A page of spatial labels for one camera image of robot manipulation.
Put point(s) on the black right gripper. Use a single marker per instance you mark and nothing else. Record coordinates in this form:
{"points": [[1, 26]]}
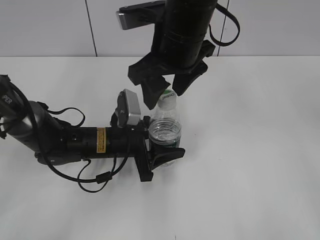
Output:
{"points": [[149, 72]]}

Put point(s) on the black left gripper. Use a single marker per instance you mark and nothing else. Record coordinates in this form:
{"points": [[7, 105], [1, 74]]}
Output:
{"points": [[130, 142]]}

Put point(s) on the clear plastic water bottle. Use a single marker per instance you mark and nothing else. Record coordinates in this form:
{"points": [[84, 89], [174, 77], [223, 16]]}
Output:
{"points": [[165, 129]]}

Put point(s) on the white green bottle cap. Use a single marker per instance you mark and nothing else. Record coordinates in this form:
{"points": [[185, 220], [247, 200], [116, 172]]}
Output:
{"points": [[168, 100]]}

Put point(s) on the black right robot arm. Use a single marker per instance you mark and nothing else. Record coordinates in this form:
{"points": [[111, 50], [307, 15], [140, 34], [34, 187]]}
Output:
{"points": [[178, 47]]}

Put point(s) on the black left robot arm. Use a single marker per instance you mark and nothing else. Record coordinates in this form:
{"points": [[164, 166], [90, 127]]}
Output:
{"points": [[56, 142]]}

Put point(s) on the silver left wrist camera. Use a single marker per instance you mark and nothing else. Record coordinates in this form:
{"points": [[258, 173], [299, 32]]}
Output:
{"points": [[128, 110]]}

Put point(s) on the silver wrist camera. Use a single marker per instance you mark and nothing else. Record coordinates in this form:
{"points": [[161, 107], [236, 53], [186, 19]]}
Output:
{"points": [[128, 110], [138, 15]]}

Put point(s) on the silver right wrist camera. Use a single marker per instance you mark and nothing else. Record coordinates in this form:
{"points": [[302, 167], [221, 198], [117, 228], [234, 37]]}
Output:
{"points": [[138, 15]]}

